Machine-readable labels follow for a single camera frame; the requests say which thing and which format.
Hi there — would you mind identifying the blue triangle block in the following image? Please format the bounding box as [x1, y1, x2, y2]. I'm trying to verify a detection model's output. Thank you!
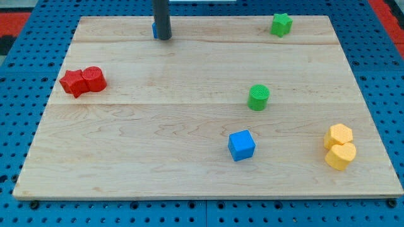
[151, 22, 158, 39]

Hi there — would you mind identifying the light wooden board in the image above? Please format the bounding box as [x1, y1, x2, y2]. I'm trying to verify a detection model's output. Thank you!
[13, 16, 403, 201]

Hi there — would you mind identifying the blue cube block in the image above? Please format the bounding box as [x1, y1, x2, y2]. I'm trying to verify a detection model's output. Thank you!
[228, 130, 256, 161]

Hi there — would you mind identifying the green cylinder block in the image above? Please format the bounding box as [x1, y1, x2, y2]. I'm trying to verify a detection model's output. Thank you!
[247, 84, 270, 111]

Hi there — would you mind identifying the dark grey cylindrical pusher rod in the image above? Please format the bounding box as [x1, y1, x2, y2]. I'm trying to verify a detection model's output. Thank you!
[151, 0, 172, 40]

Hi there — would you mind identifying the red cylinder block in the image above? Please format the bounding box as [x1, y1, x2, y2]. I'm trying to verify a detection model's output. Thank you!
[82, 66, 107, 92]

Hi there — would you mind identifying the green star block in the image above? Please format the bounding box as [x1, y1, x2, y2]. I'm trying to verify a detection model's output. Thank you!
[270, 13, 293, 37]

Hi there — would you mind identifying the red star block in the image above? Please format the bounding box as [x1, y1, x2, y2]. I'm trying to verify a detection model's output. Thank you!
[59, 69, 90, 98]

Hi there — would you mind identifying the yellow hexagon block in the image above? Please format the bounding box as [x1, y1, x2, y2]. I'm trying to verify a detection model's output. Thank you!
[323, 124, 354, 149]

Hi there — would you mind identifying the yellow heart block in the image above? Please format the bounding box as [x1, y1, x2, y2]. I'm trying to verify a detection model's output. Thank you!
[324, 143, 357, 171]

